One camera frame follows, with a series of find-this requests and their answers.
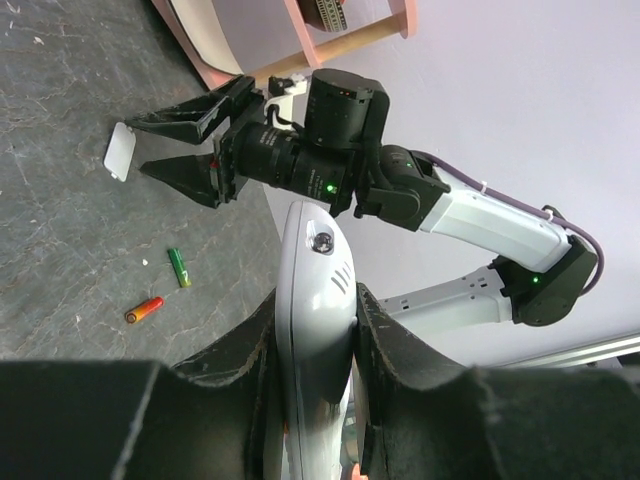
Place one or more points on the patterned dark bowl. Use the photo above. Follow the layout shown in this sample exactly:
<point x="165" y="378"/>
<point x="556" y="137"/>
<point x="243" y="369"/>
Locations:
<point x="324" y="15"/>

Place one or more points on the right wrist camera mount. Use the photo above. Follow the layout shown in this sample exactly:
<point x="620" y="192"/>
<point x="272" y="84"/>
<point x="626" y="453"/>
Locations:
<point x="281" y="92"/>

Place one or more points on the white battery cover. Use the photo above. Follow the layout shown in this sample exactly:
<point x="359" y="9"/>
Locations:
<point x="119" y="152"/>

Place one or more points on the pink three-tier shelf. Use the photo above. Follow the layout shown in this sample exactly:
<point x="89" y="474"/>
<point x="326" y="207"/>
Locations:
<point x="270" y="38"/>

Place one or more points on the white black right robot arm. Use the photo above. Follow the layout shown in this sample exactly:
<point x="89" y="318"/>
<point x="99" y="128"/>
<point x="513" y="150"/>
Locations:
<point x="542" y="262"/>

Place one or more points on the green battery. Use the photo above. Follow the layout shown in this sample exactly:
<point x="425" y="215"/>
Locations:
<point x="179" y="267"/>

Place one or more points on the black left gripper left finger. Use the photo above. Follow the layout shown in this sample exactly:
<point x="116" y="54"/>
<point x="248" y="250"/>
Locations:
<point x="215" y="415"/>

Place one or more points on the aluminium frame post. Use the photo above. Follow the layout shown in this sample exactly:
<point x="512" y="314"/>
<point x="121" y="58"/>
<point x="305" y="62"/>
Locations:
<point x="583" y="355"/>

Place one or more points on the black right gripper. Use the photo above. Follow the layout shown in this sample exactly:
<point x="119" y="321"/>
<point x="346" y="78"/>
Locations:
<point x="236" y="108"/>

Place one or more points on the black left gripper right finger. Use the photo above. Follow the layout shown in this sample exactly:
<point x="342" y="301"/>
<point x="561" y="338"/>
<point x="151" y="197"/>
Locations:
<point x="422" y="415"/>

